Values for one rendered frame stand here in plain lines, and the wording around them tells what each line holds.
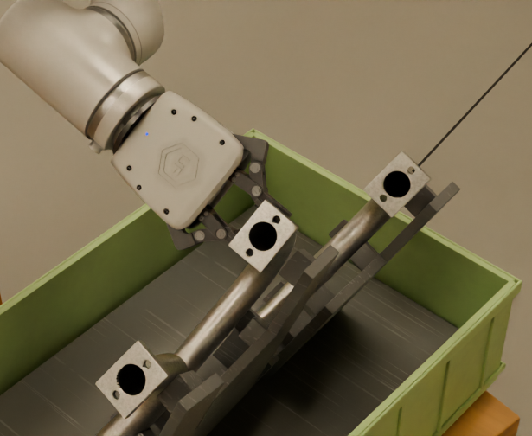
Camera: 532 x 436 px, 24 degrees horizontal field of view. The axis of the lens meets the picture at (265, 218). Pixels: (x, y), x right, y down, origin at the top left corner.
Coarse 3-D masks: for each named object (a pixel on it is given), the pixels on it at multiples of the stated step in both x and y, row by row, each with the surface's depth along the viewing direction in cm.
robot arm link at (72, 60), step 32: (32, 0) 118; (0, 32) 118; (32, 32) 117; (64, 32) 117; (96, 32) 119; (32, 64) 117; (64, 64) 116; (96, 64) 116; (128, 64) 118; (64, 96) 117; (96, 96) 116
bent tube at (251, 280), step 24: (264, 216) 114; (240, 240) 115; (264, 240) 121; (288, 240) 119; (264, 264) 114; (240, 288) 128; (264, 288) 129; (216, 312) 129; (240, 312) 129; (192, 336) 129; (216, 336) 129; (192, 360) 129
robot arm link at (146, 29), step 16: (96, 0) 123; (112, 0) 122; (128, 0) 122; (144, 0) 122; (128, 16) 121; (144, 16) 122; (160, 16) 124; (128, 32) 121; (144, 32) 122; (160, 32) 125; (144, 48) 123
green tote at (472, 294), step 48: (240, 192) 167; (288, 192) 164; (336, 192) 157; (96, 240) 148; (144, 240) 155; (384, 240) 155; (432, 240) 149; (48, 288) 144; (96, 288) 152; (432, 288) 154; (480, 288) 148; (0, 336) 142; (48, 336) 149; (480, 336) 143; (0, 384) 146; (432, 384) 138; (480, 384) 150; (384, 432) 133; (432, 432) 145
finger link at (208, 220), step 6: (204, 210) 117; (210, 210) 118; (198, 216) 117; (204, 216) 117; (210, 216) 117; (216, 216) 119; (204, 222) 117; (210, 222) 117; (216, 222) 116; (222, 222) 119; (210, 228) 117; (216, 228) 116; (222, 228) 116; (216, 234) 117; (222, 234) 116
